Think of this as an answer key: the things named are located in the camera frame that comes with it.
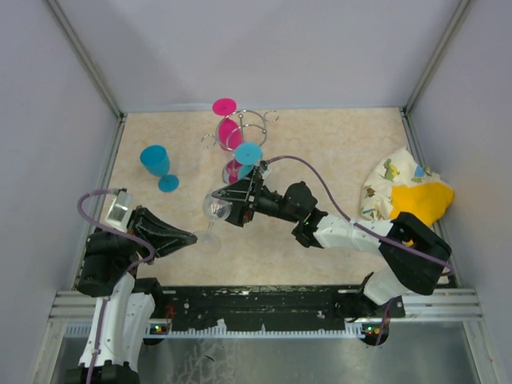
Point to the dinosaur print yellow cloth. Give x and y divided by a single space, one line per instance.
398 184

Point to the blue wine glass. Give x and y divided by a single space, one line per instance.
248 155
156 161

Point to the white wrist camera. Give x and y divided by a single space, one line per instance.
264 169
119 211

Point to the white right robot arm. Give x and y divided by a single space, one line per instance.
415 256

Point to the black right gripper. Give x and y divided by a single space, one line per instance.
241 191

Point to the clear wine glass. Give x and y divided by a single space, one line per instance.
215 210

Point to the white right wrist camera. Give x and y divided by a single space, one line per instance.
264 169

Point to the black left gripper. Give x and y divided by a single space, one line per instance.
163 236

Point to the pink plastic wine glass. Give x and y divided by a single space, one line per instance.
229 134

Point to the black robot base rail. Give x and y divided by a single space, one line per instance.
298 312

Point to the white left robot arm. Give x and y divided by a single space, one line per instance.
124 302

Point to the chrome wine glass rack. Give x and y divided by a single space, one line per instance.
255 128

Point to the blue wine glass front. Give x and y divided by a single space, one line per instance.
248 155

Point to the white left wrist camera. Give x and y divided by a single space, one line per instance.
119 211

